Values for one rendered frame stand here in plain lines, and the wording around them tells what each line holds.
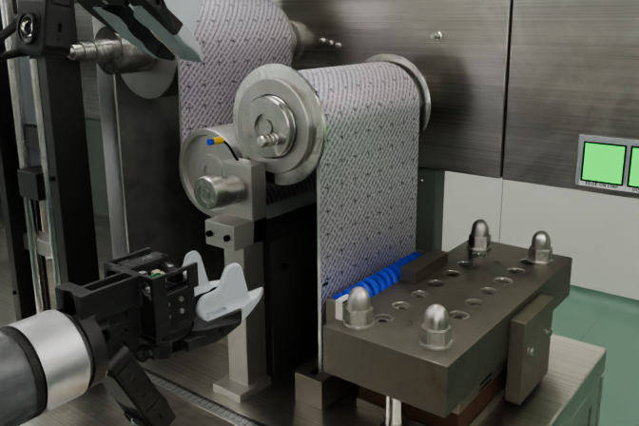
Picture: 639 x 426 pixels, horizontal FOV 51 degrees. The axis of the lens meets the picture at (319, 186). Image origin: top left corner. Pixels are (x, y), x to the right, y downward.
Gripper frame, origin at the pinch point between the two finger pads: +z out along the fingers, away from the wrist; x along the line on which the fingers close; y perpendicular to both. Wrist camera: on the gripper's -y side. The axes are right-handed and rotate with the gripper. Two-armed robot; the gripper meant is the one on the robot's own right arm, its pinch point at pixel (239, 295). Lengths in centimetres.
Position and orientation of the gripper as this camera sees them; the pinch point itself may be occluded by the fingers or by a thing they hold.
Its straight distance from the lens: 73.5
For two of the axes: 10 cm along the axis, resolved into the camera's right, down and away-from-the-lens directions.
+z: 6.1, -2.0, 7.7
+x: -7.9, -1.5, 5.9
